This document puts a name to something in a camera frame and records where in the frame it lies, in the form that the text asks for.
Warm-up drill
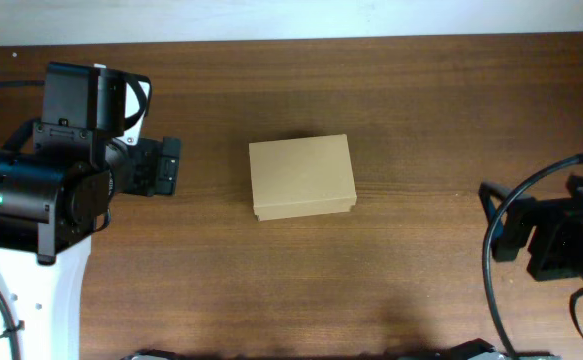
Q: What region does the right black cable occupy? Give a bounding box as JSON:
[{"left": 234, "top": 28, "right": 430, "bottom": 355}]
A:
[{"left": 480, "top": 149, "right": 583, "bottom": 360}]

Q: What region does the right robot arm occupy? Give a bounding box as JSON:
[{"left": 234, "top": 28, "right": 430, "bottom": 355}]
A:
[{"left": 478, "top": 152, "right": 583, "bottom": 359}]

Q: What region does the brown cardboard box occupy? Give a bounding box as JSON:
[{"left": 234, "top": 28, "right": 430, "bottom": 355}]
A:
[{"left": 249, "top": 134, "right": 357, "bottom": 221}]

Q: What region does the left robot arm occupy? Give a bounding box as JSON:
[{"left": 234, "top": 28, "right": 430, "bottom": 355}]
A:
[{"left": 0, "top": 62, "right": 182, "bottom": 359}]

